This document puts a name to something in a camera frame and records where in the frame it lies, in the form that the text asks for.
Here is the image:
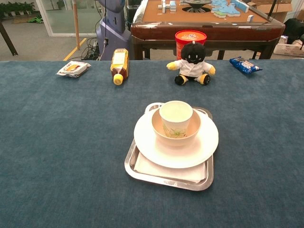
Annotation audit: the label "potted green plants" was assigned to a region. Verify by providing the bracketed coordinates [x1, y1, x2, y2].
[0, 1, 36, 17]

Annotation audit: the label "blue cookie packet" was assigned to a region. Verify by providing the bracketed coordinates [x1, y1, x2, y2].
[229, 56, 263, 76]

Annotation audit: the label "black mahjong table centre dome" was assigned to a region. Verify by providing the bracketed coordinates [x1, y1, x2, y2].
[181, 0, 212, 12]

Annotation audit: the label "dark table leg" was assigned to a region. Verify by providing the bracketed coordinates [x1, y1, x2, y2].
[0, 21, 19, 57]

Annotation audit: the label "red snack canister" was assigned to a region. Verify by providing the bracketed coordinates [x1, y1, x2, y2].
[174, 29, 208, 60]

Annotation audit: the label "white snack packet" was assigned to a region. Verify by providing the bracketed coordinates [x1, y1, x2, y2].
[56, 60, 92, 78]

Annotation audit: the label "floor cable bundle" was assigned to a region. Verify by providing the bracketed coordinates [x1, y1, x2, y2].
[80, 37, 105, 61]

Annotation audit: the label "white round plate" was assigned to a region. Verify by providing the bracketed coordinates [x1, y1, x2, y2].
[133, 109, 219, 169]

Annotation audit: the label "beige bowl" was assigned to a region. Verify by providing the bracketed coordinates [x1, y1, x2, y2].
[151, 108, 202, 147]

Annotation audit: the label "black plush toy white coat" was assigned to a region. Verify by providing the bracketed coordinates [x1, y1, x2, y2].
[166, 42, 216, 86]

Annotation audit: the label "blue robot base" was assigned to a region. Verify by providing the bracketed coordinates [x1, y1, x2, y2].
[95, 0, 131, 61]

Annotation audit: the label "wooden pole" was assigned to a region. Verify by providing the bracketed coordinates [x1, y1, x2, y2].
[72, 0, 81, 50]

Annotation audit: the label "tea bottle yellow cap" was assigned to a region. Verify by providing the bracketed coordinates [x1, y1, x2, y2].
[110, 48, 130, 86]

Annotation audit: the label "brown mahjong table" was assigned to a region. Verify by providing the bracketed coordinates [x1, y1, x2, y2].
[130, 0, 285, 60]

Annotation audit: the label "cardboard box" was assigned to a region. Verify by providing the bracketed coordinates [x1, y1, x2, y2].
[251, 0, 295, 23]

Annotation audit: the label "stacked mahjong tiles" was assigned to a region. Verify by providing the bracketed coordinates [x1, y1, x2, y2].
[158, 0, 178, 12]

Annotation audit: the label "silver metal tray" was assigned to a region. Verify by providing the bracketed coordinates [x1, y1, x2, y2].
[124, 102, 214, 192]

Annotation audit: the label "white glass door frame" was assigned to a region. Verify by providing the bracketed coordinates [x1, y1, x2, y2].
[35, 0, 98, 38]

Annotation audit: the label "white plastic basket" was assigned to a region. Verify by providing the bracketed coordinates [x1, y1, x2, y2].
[273, 35, 304, 57]

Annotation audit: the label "white paper cup floral print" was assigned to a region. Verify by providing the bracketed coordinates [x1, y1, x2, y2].
[159, 100, 193, 139]

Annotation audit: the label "black bag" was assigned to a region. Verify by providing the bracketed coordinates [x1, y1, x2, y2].
[284, 18, 304, 45]

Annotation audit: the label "white paper napkin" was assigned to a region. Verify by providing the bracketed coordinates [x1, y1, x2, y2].
[133, 152, 206, 184]

